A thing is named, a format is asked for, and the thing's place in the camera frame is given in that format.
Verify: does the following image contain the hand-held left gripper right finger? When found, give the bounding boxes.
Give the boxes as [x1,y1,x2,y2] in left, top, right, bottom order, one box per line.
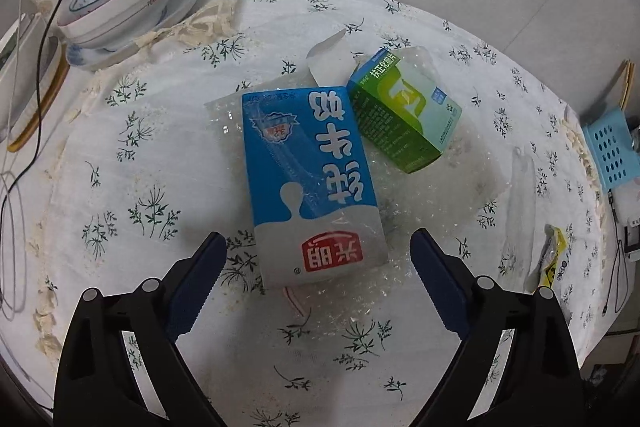
[409,228,586,427]

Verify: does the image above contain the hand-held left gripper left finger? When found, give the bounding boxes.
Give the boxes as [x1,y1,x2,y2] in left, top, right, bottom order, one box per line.
[54,231,228,427]

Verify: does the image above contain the clear bubble wrap sheet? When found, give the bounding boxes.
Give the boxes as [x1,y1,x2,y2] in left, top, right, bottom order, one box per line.
[205,47,506,333]

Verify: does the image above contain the yellow snack packet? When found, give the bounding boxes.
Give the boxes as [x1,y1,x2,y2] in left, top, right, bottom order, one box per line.
[537,224,568,290]

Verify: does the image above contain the long clear plastic tube bag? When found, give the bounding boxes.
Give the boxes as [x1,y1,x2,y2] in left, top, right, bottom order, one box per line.
[505,147,538,293]

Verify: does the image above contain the blue white milk carton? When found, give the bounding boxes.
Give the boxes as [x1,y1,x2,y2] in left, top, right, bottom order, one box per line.
[241,86,388,290]

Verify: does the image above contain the green white medicine box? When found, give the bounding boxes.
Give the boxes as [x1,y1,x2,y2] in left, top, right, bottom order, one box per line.
[306,29,463,174]

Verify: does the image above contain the white floral tablecloth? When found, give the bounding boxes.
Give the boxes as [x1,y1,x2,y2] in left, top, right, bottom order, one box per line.
[30,0,621,427]

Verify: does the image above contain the blue plastic utensil basket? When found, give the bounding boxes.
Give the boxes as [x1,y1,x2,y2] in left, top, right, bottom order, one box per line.
[582,109,640,188]

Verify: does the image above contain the white plate wooden rim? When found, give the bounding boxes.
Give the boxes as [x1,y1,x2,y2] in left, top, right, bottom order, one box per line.
[7,42,71,152]

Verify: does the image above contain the wooden chopstick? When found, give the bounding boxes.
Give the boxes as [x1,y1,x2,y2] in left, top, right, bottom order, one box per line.
[622,59,637,112]
[617,61,632,112]

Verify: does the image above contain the white bowl green pattern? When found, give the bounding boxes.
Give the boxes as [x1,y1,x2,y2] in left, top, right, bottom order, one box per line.
[0,12,61,130]

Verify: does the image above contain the black power cable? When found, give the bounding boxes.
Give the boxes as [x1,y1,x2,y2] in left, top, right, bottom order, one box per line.
[601,189,627,317]

